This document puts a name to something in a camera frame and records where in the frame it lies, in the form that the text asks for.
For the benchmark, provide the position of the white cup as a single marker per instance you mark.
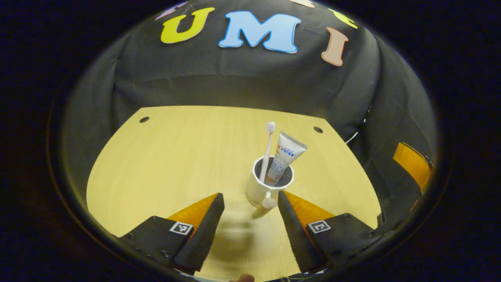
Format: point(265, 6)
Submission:
point(256, 192)

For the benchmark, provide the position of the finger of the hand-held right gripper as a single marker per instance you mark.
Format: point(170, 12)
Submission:
point(413, 164)

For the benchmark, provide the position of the white toothpaste tube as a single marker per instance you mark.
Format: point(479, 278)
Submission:
point(287, 152)

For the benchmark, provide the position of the light wooden desktop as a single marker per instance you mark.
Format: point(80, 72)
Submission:
point(176, 156)

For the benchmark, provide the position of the black backdrop cloth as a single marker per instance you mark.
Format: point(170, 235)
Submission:
point(235, 78)

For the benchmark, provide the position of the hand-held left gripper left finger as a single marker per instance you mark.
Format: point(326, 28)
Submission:
point(203, 239)

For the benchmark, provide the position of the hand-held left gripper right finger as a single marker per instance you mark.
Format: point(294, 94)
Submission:
point(297, 235)

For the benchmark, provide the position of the pale pink toothbrush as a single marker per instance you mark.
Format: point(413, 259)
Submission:
point(268, 149)

